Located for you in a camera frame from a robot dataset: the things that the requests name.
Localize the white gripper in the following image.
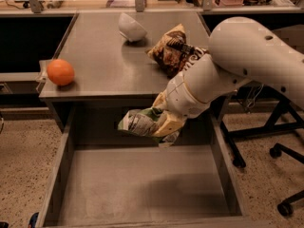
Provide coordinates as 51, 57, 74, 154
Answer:
152, 72, 210, 137

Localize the green jalapeno chip bag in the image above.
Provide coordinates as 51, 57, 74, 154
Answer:
117, 107, 181, 147

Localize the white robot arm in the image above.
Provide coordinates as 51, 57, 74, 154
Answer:
153, 17, 304, 137

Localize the brown Late July chip bag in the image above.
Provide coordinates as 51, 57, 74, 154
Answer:
145, 24, 208, 78

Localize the grey cabinet counter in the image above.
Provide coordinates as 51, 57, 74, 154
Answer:
40, 9, 208, 128

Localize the open grey top drawer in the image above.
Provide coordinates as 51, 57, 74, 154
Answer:
34, 104, 274, 228

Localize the white bowl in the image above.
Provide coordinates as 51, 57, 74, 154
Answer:
118, 13, 147, 42

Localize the orange fruit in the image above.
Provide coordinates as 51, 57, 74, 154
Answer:
47, 59, 75, 86

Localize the black rolling chair base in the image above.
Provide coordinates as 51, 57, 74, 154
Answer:
269, 142, 304, 217

